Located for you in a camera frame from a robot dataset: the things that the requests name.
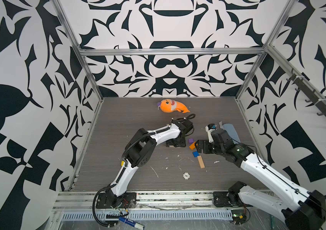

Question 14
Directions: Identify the grey blue pouch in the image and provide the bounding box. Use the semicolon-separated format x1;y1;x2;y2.
219;122;241;144

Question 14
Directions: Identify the white gear shaped piece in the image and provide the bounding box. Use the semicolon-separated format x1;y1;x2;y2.
183;172;190;180

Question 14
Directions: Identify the black wall hook rack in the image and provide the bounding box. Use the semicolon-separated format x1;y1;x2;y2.
287;68;326;117

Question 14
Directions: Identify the small green circuit board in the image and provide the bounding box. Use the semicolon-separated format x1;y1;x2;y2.
231;208;251;226

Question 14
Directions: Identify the orange wood block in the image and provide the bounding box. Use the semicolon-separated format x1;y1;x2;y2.
189;142;196;150

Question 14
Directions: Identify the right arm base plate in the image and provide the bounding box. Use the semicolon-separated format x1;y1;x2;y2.
213;192;243;208

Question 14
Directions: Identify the orange plush fish toy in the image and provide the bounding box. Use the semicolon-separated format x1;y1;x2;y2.
157;99;190;113

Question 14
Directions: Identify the blue white marker pen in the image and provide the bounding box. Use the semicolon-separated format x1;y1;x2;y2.
119;217;145;230

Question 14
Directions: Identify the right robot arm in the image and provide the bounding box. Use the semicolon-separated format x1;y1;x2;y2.
195;124;326;230

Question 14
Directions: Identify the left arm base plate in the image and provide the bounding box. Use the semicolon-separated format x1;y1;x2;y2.
96;193;137;209

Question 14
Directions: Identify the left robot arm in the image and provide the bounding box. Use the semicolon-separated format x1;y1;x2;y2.
107;117;194;198

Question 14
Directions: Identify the natural wood long block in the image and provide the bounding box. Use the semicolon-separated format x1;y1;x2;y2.
197;156;205;169

